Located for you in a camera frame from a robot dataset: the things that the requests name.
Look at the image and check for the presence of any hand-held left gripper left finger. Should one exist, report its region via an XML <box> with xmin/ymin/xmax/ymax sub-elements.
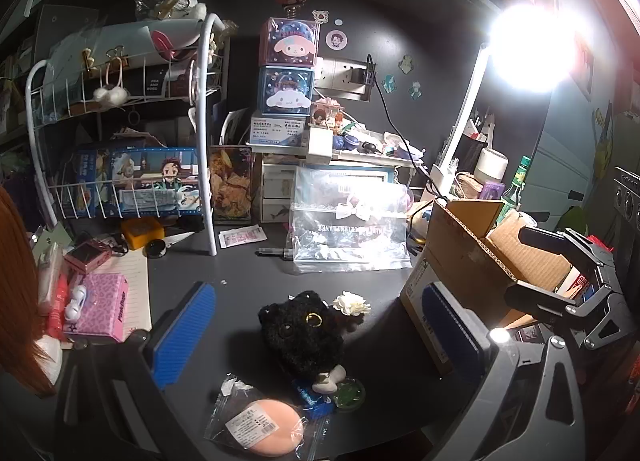
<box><xmin>52</xmin><ymin>281</ymin><xmax>218</xmax><ymax>461</ymax></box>

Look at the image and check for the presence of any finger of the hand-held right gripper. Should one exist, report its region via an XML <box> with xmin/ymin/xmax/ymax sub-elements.
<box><xmin>504</xmin><ymin>279</ymin><xmax>622</xmax><ymax>348</ymax></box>
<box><xmin>519</xmin><ymin>225</ymin><xmax>617</xmax><ymax>273</ymax></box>

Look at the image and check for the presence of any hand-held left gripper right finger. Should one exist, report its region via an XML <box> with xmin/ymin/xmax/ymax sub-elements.
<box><xmin>421</xmin><ymin>281</ymin><xmax>588</xmax><ymax>461</ymax></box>

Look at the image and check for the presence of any white fabric flower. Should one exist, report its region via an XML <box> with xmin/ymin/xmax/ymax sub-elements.
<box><xmin>332</xmin><ymin>292</ymin><xmax>372</xmax><ymax>317</ymax></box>

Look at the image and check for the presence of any green glass bottle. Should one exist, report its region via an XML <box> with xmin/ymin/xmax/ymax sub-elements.
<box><xmin>500</xmin><ymin>156</ymin><xmax>532</xmax><ymax>222</ymax></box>

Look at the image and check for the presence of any lined notepad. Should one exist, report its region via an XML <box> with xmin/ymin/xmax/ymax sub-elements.
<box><xmin>117</xmin><ymin>251</ymin><xmax>153</xmax><ymax>334</ymax></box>

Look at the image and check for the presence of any pink patterned box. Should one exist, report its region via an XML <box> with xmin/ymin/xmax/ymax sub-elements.
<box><xmin>70</xmin><ymin>272</ymin><xmax>131</xmax><ymax>344</ymax></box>

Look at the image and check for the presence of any cardboard box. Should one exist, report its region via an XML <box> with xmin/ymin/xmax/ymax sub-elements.
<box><xmin>399</xmin><ymin>198</ymin><xmax>576</xmax><ymax>377</ymax></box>

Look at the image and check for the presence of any white cylinder cup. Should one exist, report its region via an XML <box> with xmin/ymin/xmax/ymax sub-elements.
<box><xmin>474</xmin><ymin>147</ymin><xmax>508</xmax><ymax>187</ymax></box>

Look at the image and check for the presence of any small yellow box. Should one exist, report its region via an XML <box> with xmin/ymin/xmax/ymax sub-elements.
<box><xmin>121</xmin><ymin>218</ymin><xmax>165</xmax><ymax>250</ymax></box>

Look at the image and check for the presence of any green round badge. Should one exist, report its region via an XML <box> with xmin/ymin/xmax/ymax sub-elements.
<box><xmin>334</xmin><ymin>377</ymin><xmax>366</xmax><ymax>412</ymax></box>

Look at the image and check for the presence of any pink white sachet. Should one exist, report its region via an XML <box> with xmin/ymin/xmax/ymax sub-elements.
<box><xmin>218</xmin><ymin>224</ymin><xmax>266</xmax><ymax>248</ymax></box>

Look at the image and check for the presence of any black cat plush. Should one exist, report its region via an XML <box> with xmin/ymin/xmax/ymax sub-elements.
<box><xmin>257</xmin><ymin>291</ymin><xmax>348</xmax><ymax>394</ymax></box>

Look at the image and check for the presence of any black pen holder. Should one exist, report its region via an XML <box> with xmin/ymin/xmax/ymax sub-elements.
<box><xmin>452</xmin><ymin>134</ymin><xmax>488</xmax><ymax>172</ymax></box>

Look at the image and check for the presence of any peach makeup sponge packet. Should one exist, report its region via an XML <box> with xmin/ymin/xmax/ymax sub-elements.
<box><xmin>204</xmin><ymin>373</ymin><xmax>331</xmax><ymax>461</ymax></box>

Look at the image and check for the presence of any stack of clear zip bags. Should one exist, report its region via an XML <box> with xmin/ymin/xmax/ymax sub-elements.
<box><xmin>286</xmin><ymin>166</ymin><xmax>416</xmax><ymax>276</ymax></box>

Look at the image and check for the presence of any small blue packet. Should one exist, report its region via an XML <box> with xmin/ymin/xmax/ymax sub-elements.
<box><xmin>292</xmin><ymin>378</ymin><xmax>335</xmax><ymax>417</ymax></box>

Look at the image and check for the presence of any dried snack packet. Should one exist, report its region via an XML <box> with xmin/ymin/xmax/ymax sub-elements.
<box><xmin>209</xmin><ymin>145</ymin><xmax>253</xmax><ymax>221</ymax></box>

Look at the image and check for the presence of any blue anime picture box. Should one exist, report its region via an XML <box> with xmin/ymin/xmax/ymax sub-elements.
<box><xmin>75</xmin><ymin>146</ymin><xmax>201</xmax><ymax>219</ymax></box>

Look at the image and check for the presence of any white mini drawer unit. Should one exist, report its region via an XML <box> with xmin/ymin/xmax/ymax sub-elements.
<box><xmin>260</xmin><ymin>161</ymin><xmax>301</xmax><ymax>223</ymax></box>

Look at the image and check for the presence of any white desk lamp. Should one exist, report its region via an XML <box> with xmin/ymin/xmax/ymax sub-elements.
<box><xmin>430</xmin><ymin>1</ymin><xmax>586</xmax><ymax>202</ymax></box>

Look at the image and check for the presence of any white desk shelf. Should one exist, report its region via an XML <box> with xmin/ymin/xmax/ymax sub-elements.
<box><xmin>260</xmin><ymin>146</ymin><xmax>426</xmax><ymax>182</ymax></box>

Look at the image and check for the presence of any white blue label box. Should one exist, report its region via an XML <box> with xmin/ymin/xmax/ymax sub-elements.
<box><xmin>250</xmin><ymin>115</ymin><xmax>310</xmax><ymax>148</ymax></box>

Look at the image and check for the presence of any small figurine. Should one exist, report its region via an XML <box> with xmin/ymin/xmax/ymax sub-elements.
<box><xmin>310</xmin><ymin>97</ymin><xmax>346</xmax><ymax>134</ymax></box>

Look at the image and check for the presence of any blue cartoon storage box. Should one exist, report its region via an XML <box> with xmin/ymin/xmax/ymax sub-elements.
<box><xmin>257</xmin><ymin>66</ymin><xmax>316</xmax><ymax>117</ymax></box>

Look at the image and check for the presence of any pink cartoon storage box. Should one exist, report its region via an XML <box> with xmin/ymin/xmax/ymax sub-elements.
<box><xmin>260</xmin><ymin>17</ymin><xmax>321</xmax><ymax>67</ymax></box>

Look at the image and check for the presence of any white wire rack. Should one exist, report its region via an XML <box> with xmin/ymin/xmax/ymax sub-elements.
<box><xmin>26</xmin><ymin>14</ymin><xmax>226</xmax><ymax>257</ymax></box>

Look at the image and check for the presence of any pink compact camera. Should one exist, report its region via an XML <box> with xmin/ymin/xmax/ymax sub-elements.
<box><xmin>64</xmin><ymin>237</ymin><xmax>113</xmax><ymax>273</ymax></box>

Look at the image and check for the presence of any black cable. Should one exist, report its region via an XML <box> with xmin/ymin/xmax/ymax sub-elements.
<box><xmin>366</xmin><ymin>54</ymin><xmax>451</xmax><ymax>202</ymax></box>

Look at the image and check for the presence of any white pompom hair tie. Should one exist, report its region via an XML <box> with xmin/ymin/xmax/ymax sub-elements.
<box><xmin>94</xmin><ymin>84</ymin><xmax>132</xmax><ymax>107</ymax></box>

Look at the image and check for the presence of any wall power outlet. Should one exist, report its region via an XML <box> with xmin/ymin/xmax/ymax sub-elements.
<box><xmin>315</xmin><ymin>57</ymin><xmax>376</xmax><ymax>102</ymax></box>

